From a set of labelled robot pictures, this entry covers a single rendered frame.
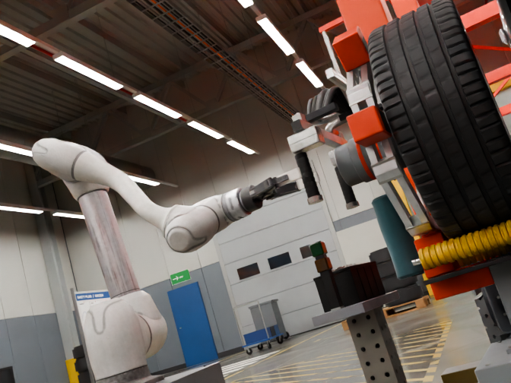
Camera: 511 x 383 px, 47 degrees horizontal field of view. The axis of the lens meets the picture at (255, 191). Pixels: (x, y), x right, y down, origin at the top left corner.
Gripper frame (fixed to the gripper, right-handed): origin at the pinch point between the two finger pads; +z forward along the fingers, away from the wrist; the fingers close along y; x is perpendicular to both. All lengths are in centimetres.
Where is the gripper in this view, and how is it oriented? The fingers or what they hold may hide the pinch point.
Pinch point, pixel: (306, 175)
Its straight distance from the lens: 168.1
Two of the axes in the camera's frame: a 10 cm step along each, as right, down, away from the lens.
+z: 8.4, -3.5, -4.1
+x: -2.9, -9.3, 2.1
